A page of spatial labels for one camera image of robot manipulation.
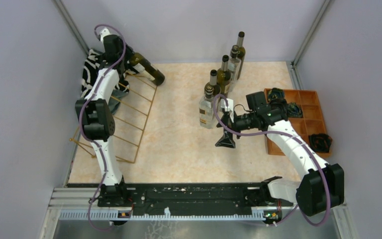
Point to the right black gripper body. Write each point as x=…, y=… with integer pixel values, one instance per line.
x=239, y=123

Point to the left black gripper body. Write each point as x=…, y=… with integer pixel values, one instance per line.
x=129, y=53

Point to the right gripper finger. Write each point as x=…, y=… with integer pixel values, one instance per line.
x=222, y=121
x=227, y=140

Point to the dark green wine bottle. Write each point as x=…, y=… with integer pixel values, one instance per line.
x=140, y=65

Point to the clear glass liquor bottle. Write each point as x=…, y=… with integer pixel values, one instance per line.
x=206, y=109

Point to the dark labelled wine bottle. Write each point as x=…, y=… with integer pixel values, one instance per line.
x=213, y=82

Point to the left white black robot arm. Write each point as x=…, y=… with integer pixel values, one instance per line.
x=96, y=121

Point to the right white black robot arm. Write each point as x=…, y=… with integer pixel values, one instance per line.
x=321, y=185

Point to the olive green wine bottle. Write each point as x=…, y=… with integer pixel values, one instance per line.
x=224, y=76

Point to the clear tall glass bottle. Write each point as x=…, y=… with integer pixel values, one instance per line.
x=234, y=66

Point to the green bottle grey capsule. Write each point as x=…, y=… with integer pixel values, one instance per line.
x=241, y=51

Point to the grey green fluffy cloth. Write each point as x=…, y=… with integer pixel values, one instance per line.
x=116, y=97

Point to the zebra pattern cloth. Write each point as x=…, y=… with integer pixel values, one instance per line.
x=90, y=73

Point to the black rosette middle tray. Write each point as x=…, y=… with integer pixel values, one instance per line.
x=279, y=103

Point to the dark rosette back compartment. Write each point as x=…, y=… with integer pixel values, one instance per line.
x=275, y=93

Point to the dark green rosette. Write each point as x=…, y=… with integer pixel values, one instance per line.
x=294, y=110

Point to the black rosette front compartment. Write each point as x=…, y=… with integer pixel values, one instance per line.
x=320, y=142

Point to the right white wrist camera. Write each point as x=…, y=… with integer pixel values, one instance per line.
x=227, y=108

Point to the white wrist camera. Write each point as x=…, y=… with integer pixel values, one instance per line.
x=103, y=33
x=227, y=108

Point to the gold wire wine rack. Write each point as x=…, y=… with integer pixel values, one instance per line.
x=131, y=118

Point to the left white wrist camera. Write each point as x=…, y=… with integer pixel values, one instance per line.
x=103, y=33

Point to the grey slotted cable duct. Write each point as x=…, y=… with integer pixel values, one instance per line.
x=116, y=215

